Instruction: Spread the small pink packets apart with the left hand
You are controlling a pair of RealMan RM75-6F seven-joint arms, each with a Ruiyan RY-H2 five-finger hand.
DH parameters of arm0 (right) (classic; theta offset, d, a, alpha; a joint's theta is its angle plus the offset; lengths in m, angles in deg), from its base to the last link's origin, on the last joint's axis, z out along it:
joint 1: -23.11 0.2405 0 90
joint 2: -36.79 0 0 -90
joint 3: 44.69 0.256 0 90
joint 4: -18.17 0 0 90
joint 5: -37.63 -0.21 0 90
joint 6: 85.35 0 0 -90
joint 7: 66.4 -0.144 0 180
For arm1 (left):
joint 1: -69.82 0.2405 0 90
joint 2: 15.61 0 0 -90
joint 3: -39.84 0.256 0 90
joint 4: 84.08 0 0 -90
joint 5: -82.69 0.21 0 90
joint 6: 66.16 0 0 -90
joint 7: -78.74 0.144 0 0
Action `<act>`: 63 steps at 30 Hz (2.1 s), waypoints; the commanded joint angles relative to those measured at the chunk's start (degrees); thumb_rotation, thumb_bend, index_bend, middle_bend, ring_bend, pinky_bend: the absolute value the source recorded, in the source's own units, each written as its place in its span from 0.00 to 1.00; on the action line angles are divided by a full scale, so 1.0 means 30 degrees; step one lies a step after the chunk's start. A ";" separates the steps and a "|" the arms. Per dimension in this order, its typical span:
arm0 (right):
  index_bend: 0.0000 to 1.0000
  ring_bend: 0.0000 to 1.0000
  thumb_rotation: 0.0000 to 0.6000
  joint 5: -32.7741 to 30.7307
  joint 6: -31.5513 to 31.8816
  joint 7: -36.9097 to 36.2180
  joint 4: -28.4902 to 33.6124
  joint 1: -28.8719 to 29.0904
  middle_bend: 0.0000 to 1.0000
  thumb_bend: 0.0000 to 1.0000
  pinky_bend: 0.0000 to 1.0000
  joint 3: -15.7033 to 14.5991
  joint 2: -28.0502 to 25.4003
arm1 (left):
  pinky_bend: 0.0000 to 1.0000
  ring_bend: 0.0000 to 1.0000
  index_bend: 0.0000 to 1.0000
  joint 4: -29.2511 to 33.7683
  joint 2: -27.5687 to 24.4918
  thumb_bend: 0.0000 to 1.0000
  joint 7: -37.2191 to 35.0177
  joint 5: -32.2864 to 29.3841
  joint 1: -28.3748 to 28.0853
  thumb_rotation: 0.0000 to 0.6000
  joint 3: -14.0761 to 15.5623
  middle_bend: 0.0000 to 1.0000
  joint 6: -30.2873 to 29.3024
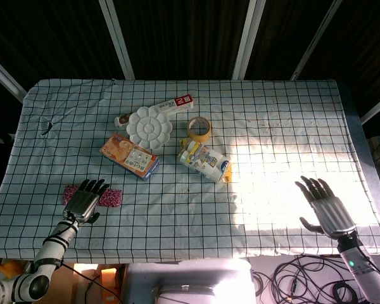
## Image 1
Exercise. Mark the long white red box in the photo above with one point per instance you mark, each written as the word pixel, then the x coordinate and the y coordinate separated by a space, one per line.
pixel 177 103

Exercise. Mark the aluminium frame bar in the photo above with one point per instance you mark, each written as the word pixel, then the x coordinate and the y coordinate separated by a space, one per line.
pixel 4 77
pixel 248 38
pixel 378 109
pixel 117 38
pixel 315 41

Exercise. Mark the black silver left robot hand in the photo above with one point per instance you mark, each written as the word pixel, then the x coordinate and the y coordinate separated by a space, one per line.
pixel 82 202

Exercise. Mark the white black grid tablecloth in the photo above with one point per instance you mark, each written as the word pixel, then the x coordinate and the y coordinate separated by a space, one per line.
pixel 183 218

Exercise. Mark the white bottle multipack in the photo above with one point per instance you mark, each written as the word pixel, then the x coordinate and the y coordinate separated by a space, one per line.
pixel 206 161

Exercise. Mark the yellow tape roll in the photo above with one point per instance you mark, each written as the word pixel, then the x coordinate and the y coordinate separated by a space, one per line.
pixel 199 128

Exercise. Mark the brown cardboard box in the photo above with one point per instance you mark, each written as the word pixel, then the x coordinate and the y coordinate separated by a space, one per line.
pixel 82 285

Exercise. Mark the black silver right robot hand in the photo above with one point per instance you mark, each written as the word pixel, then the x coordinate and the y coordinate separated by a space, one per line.
pixel 334 215

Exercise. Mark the white flower paint palette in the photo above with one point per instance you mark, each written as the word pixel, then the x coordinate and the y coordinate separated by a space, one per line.
pixel 149 127

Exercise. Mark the orange snack box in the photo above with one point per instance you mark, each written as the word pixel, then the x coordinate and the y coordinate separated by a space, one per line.
pixel 130 156

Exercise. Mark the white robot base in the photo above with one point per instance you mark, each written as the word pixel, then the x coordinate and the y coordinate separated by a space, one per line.
pixel 190 280

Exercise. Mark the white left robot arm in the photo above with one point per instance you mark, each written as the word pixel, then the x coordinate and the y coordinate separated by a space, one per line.
pixel 47 256

